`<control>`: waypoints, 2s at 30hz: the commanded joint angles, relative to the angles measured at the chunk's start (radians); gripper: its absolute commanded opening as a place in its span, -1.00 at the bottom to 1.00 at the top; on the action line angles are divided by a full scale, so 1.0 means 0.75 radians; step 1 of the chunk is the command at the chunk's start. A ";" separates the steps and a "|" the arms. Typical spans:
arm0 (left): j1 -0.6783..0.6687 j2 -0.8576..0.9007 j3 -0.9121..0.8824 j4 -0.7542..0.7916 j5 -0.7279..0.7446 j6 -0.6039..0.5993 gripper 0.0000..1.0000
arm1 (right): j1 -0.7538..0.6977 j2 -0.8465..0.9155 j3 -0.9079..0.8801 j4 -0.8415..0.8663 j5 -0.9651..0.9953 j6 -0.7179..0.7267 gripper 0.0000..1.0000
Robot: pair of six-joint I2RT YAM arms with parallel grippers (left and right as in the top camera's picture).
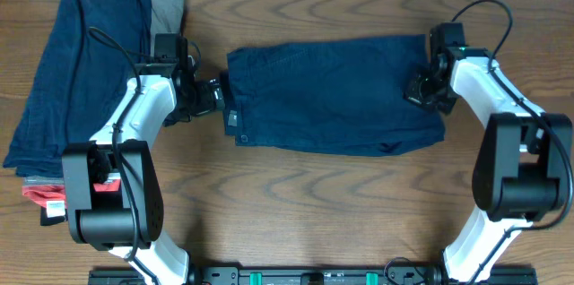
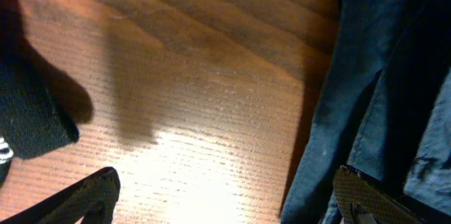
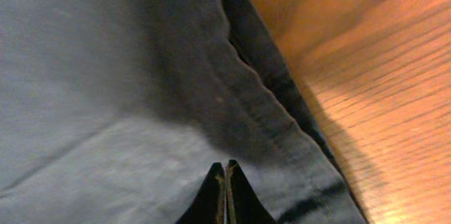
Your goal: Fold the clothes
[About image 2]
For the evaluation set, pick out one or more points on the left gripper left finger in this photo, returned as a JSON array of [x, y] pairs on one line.
[[90, 200]]

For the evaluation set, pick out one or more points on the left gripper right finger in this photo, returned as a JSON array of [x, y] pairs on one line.
[[364, 199]]

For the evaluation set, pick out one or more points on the folded black garment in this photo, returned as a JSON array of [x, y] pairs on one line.
[[41, 105]]

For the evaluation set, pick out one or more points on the navy blue shorts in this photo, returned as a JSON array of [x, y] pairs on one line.
[[384, 109]]

